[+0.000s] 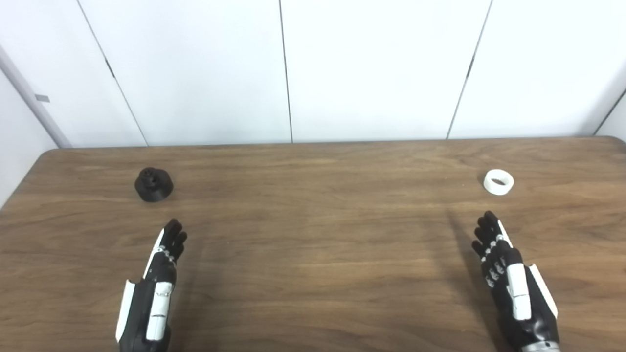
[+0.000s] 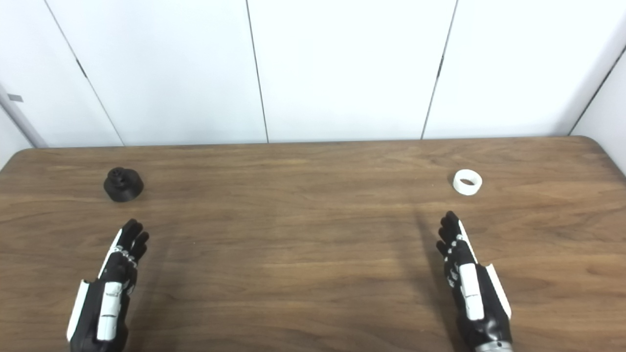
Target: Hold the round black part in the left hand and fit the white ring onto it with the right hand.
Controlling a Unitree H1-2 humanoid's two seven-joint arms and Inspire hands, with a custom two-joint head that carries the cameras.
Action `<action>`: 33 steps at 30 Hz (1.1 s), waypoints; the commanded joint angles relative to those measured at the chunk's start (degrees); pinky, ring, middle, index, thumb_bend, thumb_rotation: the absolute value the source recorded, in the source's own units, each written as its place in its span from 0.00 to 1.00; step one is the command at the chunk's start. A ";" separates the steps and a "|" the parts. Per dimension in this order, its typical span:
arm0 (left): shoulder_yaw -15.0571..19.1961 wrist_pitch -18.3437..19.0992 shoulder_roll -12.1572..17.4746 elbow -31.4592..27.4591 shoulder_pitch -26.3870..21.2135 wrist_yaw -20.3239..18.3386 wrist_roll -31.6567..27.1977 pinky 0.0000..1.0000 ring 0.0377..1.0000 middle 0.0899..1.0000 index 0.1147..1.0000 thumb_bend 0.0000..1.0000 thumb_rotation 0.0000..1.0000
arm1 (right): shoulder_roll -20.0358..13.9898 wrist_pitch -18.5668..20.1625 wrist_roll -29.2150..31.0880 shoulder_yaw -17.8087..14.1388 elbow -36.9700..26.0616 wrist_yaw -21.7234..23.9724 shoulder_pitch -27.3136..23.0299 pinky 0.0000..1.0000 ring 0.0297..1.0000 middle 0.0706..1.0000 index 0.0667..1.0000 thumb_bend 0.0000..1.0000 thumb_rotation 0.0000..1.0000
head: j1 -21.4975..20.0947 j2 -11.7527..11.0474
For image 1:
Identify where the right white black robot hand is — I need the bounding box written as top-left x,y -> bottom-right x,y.
471,211 -> 560,350

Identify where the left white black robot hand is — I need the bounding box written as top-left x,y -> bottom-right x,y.
115,219 -> 188,352

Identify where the white ring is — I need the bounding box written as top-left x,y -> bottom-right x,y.
483,169 -> 514,196

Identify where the grey wall corner post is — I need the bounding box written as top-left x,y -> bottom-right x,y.
0,45 -> 73,148

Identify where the round black part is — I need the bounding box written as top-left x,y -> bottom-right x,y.
134,167 -> 174,203

